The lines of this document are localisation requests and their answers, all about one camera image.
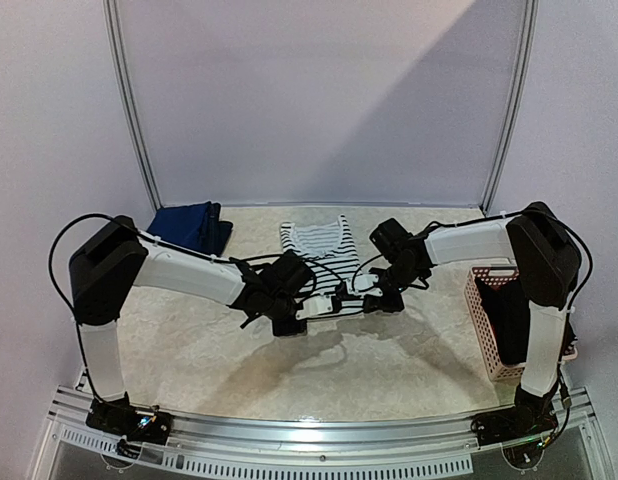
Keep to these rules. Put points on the aluminium front rail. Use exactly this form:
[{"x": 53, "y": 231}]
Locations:
[{"x": 207, "y": 447}]

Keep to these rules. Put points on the aluminium corner post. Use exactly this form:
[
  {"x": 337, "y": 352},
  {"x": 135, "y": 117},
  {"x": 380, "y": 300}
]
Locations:
[
  {"x": 515, "y": 94},
  {"x": 113, "y": 22}
]

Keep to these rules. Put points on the black white striped tank top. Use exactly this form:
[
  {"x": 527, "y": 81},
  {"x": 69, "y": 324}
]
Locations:
[{"x": 332, "y": 255}]

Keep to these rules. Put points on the black garment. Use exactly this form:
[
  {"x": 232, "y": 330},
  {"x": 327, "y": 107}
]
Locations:
[{"x": 508, "y": 312}]

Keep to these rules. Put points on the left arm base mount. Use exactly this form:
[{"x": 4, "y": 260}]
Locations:
[{"x": 135, "y": 424}]

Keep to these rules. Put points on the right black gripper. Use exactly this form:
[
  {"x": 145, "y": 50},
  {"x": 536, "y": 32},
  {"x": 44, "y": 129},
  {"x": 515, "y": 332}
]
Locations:
[{"x": 384, "y": 302}]

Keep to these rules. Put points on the folded blue garment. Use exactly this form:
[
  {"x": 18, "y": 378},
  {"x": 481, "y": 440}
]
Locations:
[{"x": 196, "y": 227}]

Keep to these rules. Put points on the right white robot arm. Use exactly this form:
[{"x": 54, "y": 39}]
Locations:
[{"x": 542, "y": 249}]

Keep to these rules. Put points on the pink perforated laundry basket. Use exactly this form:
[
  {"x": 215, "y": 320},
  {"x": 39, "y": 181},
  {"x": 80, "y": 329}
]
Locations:
[{"x": 492, "y": 276}]

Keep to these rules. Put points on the right aluminium corner post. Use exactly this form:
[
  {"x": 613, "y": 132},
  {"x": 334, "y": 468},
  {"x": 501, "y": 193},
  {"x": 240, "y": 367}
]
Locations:
[{"x": 515, "y": 94}]

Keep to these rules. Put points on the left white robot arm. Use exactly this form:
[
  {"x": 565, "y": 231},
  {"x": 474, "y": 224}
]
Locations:
[{"x": 119, "y": 257}]

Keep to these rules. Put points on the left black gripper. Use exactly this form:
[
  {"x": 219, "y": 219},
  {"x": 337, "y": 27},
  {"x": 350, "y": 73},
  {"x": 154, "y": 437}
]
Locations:
[{"x": 280, "y": 329}]

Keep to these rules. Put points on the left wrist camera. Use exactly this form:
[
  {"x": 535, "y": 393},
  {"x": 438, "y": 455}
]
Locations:
[{"x": 316, "y": 306}]

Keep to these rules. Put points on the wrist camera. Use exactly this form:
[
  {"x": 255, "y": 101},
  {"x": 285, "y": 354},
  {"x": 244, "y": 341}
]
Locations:
[
  {"x": 359, "y": 286},
  {"x": 316, "y": 306}
]

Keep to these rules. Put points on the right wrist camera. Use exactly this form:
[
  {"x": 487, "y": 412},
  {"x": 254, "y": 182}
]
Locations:
[{"x": 359, "y": 286}]

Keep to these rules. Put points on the left aluminium corner post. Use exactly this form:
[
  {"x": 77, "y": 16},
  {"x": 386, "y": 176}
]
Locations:
[{"x": 113, "y": 22}]

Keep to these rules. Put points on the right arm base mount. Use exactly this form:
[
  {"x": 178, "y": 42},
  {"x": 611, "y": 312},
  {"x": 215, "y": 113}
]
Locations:
[{"x": 529, "y": 416}]

